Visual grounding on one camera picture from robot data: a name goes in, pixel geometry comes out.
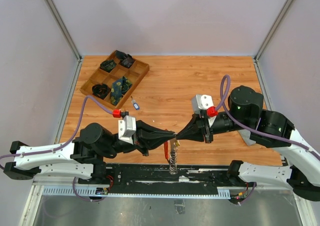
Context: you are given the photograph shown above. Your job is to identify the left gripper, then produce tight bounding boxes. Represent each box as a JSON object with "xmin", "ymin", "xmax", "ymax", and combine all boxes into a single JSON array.
[{"xmin": 102, "ymin": 117, "xmax": 177, "ymax": 157}]

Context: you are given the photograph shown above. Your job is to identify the blue tie yellow flowers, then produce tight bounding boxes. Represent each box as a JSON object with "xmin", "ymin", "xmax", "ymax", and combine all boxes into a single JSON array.
[{"xmin": 110, "ymin": 76, "xmax": 133, "ymax": 106}]

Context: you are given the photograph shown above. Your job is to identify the grey foam pad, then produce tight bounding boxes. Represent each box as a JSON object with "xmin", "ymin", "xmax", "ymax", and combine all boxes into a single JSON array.
[{"xmin": 237, "ymin": 129, "xmax": 256, "ymax": 146}]

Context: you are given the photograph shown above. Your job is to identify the wooden compartment tray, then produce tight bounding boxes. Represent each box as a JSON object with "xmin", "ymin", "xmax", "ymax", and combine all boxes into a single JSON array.
[{"xmin": 80, "ymin": 50, "xmax": 150, "ymax": 110}]

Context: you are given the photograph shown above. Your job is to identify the dark tie purple pattern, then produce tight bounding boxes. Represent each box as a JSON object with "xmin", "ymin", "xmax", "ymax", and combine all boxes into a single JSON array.
[{"xmin": 120, "ymin": 57, "xmax": 135, "ymax": 69}]

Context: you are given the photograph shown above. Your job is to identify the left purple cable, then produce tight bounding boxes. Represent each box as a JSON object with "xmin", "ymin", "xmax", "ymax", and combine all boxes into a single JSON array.
[{"xmin": 0, "ymin": 95, "xmax": 116, "ymax": 203}]

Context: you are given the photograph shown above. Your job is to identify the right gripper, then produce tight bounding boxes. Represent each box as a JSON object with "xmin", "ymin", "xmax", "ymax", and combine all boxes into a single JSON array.
[{"xmin": 176, "ymin": 109, "xmax": 254, "ymax": 143}]

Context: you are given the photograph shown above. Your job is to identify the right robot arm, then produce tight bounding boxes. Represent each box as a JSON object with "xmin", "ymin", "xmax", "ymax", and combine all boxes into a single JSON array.
[{"xmin": 176, "ymin": 85, "xmax": 320, "ymax": 202}]

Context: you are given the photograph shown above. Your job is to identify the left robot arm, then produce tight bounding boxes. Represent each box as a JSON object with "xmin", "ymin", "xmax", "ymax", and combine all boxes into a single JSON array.
[{"xmin": 2, "ymin": 119, "xmax": 176, "ymax": 184}]

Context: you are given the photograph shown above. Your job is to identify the dark tie orange flowers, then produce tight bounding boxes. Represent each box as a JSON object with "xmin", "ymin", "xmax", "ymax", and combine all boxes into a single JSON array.
[{"xmin": 91, "ymin": 83, "xmax": 111, "ymax": 100}]

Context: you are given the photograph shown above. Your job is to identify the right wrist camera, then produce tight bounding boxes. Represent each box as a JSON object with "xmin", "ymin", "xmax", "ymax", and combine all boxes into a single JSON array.
[{"xmin": 191, "ymin": 94, "xmax": 214, "ymax": 115}]

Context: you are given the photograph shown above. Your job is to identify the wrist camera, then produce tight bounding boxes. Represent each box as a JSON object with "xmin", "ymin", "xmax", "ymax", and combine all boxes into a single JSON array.
[
  {"xmin": 118, "ymin": 115, "xmax": 137, "ymax": 145},
  {"xmin": 191, "ymin": 94, "xmax": 214, "ymax": 115}
]

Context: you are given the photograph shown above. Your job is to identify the purple cable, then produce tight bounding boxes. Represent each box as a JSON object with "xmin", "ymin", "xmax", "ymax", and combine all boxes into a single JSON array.
[
  {"xmin": 214, "ymin": 74, "xmax": 320, "ymax": 162},
  {"xmin": 0, "ymin": 95, "xmax": 116, "ymax": 203}
]

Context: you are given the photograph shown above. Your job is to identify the green patterned rolled tie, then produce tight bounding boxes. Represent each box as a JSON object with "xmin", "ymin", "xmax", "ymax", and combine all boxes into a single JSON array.
[{"xmin": 99, "ymin": 59, "xmax": 117, "ymax": 72}]

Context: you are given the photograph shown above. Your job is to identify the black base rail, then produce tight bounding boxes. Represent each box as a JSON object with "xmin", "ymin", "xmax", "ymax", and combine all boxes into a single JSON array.
[{"xmin": 77, "ymin": 162, "xmax": 258, "ymax": 199}]

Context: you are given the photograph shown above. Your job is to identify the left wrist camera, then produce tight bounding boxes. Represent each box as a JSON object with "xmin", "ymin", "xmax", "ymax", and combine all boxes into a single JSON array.
[{"xmin": 118, "ymin": 115, "xmax": 137, "ymax": 145}]

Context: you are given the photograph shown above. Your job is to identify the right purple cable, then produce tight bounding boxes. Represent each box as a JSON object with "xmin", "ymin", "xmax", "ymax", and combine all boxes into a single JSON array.
[{"xmin": 214, "ymin": 74, "xmax": 320, "ymax": 162}]

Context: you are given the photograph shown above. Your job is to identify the dark folded tie back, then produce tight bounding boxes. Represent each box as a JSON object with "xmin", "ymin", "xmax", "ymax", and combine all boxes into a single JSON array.
[{"xmin": 115, "ymin": 50, "xmax": 132, "ymax": 61}]

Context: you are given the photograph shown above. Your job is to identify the key with blue tag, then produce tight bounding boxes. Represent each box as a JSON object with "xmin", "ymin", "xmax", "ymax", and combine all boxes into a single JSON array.
[{"xmin": 130, "ymin": 96, "xmax": 140, "ymax": 111}]

